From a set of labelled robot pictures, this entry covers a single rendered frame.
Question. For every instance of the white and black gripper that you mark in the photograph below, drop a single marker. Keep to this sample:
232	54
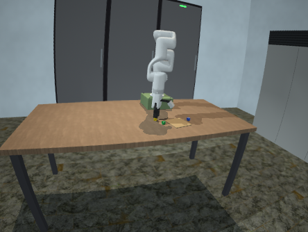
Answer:
156	103

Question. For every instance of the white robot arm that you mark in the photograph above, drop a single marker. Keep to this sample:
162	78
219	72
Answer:
162	52

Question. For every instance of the tan square mat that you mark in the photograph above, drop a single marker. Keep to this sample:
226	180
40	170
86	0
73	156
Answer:
177	122

